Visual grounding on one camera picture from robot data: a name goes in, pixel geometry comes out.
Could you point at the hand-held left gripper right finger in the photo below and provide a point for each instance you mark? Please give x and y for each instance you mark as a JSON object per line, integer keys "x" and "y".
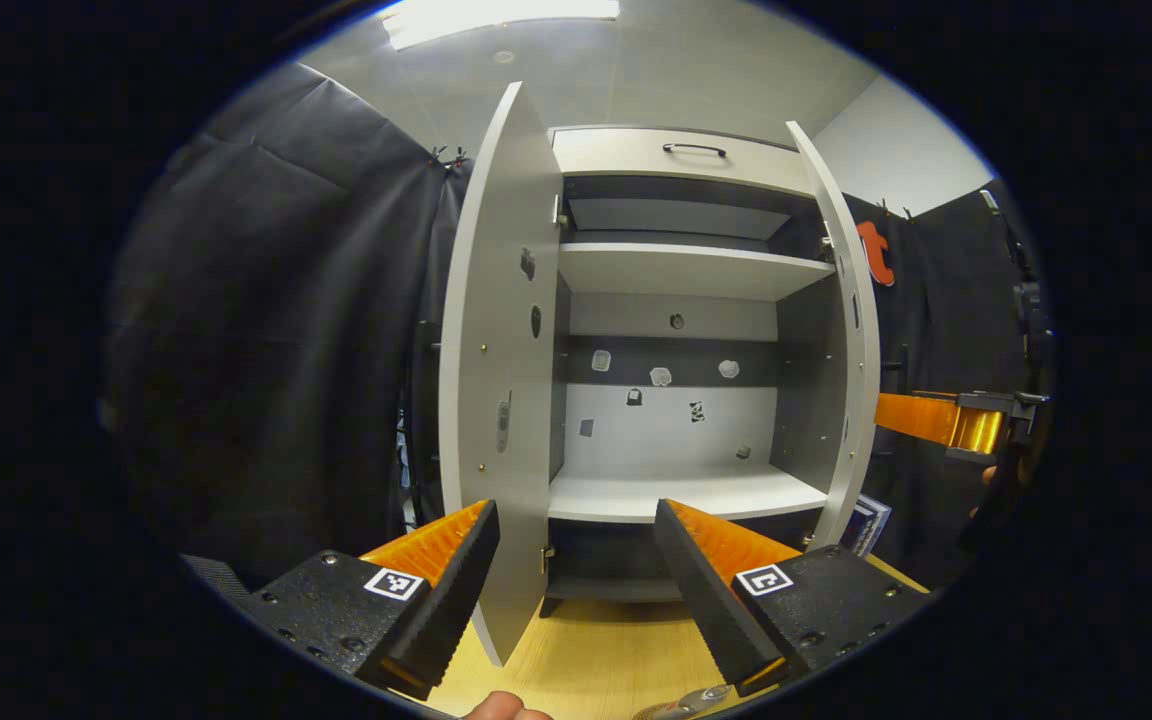
{"x": 696, "y": 590}

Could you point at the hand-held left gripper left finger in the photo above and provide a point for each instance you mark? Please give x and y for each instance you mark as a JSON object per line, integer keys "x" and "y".
{"x": 451, "y": 595}

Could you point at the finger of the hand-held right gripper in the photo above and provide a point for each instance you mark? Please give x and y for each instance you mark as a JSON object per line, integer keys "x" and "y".
{"x": 996, "y": 400}

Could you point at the white cabinet door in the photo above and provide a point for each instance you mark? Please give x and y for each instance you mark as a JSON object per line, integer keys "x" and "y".
{"x": 856, "y": 330}
{"x": 496, "y": 350}

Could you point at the metal door hinge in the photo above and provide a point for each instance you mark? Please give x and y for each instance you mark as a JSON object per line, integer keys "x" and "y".
{"x": 825, "y": 242}
{"x": 558, "y": 212}
{"x": 546, "y": 557}

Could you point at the white cabinet shelf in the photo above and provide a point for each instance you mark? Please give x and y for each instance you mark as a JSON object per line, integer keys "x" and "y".
{"x": 686, "y": 272}
{"x": 616, "y": 495}

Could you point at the white and grey cabinet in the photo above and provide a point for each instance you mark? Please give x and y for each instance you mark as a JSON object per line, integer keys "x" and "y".
{"x": 676, "y": 450}

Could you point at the white cabinet drawer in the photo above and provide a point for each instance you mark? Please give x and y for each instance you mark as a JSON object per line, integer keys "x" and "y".
{"x": 616, "y": 155}

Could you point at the light blue book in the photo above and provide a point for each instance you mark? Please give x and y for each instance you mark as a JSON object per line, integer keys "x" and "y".
{"x": 886, "y": 510}

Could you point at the grey book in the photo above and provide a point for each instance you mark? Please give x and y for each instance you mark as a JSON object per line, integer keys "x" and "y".
{"x": 876, "y": 515}

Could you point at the dark blue book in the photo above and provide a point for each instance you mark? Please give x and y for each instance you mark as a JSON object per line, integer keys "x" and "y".
{"x": 861, "y": 530}

